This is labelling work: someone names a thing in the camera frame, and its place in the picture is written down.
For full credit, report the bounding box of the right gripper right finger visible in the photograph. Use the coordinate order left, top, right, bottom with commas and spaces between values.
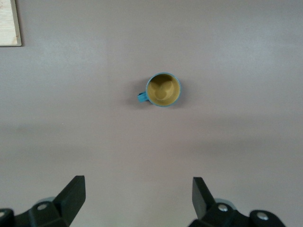
188, 176, 287, 227

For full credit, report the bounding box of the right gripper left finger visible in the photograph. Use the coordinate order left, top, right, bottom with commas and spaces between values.
0, 175, 86, 227

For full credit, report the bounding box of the teal cup with yellow inside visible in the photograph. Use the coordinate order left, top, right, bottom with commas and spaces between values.
137, 72, 182, 109

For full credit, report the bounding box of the wooden cutting board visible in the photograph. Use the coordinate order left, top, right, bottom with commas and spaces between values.
0, 0, 22, 47

